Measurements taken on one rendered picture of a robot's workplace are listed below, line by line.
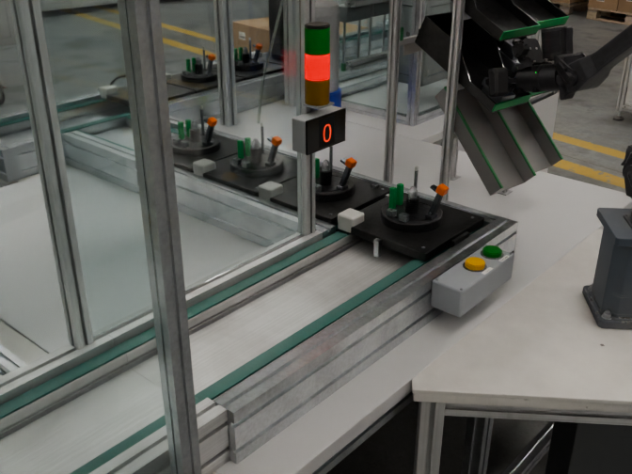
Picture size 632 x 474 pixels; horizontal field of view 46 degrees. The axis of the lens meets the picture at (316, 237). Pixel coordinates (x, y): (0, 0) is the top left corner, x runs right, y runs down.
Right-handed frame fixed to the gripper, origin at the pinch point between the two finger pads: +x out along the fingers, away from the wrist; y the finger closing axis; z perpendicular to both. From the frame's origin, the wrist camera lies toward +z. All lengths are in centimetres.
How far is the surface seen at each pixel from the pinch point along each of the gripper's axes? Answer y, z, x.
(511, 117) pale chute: -18.0, -10.2, 15.6
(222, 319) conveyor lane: 76, -38, 2
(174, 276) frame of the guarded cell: 99, -16, -42
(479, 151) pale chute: 4.0, -16.0, 5.1
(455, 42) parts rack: 9.3, 9.3, 5.5
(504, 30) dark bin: 1.2, 10.9, -1.7
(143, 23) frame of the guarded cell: 102, 12, -50
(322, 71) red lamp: 48.4, 5.7, 1.1
